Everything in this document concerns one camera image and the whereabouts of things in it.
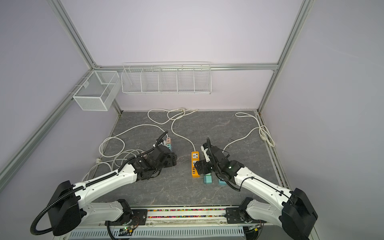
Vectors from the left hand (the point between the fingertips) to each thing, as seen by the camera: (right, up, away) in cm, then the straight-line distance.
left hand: (172, 159), depth 82 cm
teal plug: (+20, -12, +3) cm, 23 cm away
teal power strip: (+28, -15, +3) cm, 32 cm away
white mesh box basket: (-52, +40, +15) cm, 68 cm away
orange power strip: (+12, -1, +12) cm, 17 cm away
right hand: (+16, -3, -1) cm, 16 cm away
